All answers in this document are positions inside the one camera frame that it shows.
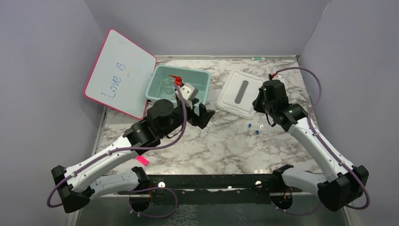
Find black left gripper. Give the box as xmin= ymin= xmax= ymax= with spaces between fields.
xmin=160 ymin=98 xmax=215 ymax=138

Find white squeeze bottle red nozzle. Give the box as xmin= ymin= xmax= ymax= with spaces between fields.
xmin=169 ymin=74 xmax=184 ymax=90

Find small clear glass jar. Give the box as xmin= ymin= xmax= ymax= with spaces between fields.
xmin=163 ymin=78 xmax=174 ymax=95

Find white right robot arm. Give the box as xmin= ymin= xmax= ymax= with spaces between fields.
xmin=253 ymin=80 xmax=369 ymax=212

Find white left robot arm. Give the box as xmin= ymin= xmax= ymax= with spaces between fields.
xmin=47 ymin=99 xmax=215 ymax=213

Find white plastic bin lid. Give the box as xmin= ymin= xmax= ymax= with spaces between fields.
xmin=215 ymin=71 xmax=263 ymax=120

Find teal plastic bin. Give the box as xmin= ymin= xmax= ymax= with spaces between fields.
xmin=145 ymin=65 xmax=212 ymax=108

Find pink highlighter marker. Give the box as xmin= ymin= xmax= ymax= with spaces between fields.
xmin=136 ymin=155 xmax=150 ymax=166

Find pink framed whiteboard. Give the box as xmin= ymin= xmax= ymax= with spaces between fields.
xmin=84 ymin=29 xmax=157 ymax=119

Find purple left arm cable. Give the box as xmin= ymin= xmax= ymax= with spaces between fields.
xmin=47 ymin=82 xmax=188 ymax=218

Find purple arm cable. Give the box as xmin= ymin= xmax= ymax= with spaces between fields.
xmin=268 ymin=67 xmax=371 ymax=216
xmin=47 ymin=82 xmax=188 ymax=218

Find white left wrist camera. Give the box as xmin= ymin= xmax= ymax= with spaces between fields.
xmin=175 ymin=83 xmax=199 ymax=109

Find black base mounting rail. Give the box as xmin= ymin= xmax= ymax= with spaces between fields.
xmin=86 ymin=167 xmax=303 ymax=207

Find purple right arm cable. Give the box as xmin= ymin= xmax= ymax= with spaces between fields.
xmin=268 ymin=67 xmax=371 ymax=216

